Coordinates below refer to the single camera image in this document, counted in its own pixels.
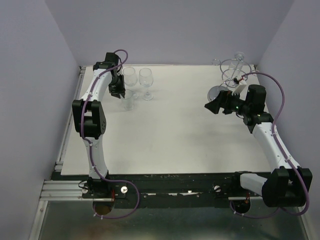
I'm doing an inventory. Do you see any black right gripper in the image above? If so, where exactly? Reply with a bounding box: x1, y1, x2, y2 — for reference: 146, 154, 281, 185
205, 89, 251, 116

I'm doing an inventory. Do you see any clear wine glass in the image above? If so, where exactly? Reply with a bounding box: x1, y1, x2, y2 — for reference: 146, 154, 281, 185
121, 67, 139, 100
138, 67, 154, 101

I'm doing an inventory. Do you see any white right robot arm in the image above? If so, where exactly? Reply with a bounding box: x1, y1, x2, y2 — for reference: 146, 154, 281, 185
205, 84, 313, 208

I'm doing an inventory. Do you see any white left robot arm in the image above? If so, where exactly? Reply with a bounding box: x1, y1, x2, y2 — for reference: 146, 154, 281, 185
71, 49, 128, 198

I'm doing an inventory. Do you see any chrome wine glass rack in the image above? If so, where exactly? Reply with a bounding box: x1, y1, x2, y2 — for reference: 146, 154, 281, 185
207, 51, 258, 102

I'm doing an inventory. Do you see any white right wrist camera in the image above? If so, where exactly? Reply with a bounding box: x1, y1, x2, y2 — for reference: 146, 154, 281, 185
232, 76, 247, 96

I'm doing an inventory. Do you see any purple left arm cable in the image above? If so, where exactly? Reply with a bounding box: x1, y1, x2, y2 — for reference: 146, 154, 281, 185
79, 49, 141, 221

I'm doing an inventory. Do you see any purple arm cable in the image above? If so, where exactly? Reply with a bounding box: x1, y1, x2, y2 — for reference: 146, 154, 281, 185
229, 72, 310, 220
79, 49, 141, 221

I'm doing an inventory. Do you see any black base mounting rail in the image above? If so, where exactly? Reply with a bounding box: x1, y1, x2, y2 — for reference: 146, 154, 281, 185
51, 172, 257, 209

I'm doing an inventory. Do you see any aluminium frame rail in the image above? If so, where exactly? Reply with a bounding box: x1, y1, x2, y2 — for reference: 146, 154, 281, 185
27, 66, 87, 240

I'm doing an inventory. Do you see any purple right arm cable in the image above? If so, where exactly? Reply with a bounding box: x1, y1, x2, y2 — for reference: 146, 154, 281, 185
229, 72, 310, 220

